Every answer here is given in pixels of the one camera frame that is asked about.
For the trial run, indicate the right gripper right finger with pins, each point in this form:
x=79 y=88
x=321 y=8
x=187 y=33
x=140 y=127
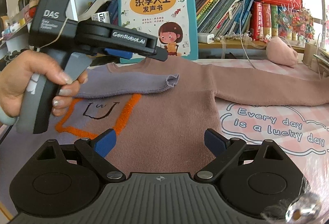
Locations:
x=226 y=152

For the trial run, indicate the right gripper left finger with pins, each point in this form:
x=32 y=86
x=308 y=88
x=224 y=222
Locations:
x=93 y=152

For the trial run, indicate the purple and pink sweater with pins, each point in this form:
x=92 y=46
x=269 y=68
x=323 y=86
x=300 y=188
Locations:
x=161 y=110

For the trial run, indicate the pink checkered table mat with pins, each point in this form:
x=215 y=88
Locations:
x=51 y=187

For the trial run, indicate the person's left hand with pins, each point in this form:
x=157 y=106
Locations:
x=16 y=76

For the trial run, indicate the teal children's picture book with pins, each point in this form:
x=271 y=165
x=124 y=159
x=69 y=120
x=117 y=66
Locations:
x=173 y=22

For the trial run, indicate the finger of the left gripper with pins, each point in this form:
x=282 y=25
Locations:
x=160 y=55
x=118 y=53

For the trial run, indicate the pink plush toy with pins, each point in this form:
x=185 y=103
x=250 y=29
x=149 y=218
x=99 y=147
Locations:
x=279 y=52

